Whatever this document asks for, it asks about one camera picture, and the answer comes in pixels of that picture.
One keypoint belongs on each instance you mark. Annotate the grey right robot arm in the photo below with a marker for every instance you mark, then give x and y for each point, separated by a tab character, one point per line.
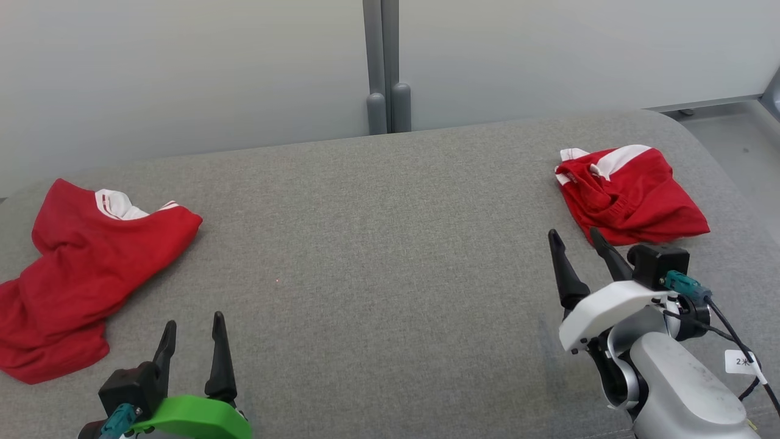
676	390

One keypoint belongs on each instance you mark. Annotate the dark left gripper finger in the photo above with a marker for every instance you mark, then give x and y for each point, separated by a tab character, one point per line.
166	353
220	372

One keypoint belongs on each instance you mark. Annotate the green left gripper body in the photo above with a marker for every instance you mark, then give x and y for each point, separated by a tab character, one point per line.
195	417

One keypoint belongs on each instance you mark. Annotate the grey partition base rail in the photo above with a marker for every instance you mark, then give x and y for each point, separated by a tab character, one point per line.
719	102

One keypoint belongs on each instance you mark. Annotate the red shirt with white sleeves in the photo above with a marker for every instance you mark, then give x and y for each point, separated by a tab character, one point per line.
91	262

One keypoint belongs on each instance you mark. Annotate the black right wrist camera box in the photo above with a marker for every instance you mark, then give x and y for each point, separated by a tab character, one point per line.
661	262

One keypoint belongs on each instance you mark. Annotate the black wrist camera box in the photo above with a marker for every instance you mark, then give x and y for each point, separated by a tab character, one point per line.
131	387
661	262

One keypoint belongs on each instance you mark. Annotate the red shorts with white stripe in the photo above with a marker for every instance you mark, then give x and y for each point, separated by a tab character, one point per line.
640	201

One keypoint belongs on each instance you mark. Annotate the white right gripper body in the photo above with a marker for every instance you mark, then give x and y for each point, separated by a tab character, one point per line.
603	311

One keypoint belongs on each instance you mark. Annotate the grey partition post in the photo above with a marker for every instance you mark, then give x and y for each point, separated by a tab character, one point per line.
390	49
373	49

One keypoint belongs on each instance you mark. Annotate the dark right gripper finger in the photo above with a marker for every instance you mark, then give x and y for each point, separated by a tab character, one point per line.
567	280
612	262

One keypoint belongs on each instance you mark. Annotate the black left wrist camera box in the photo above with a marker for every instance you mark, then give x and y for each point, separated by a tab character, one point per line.
131	387

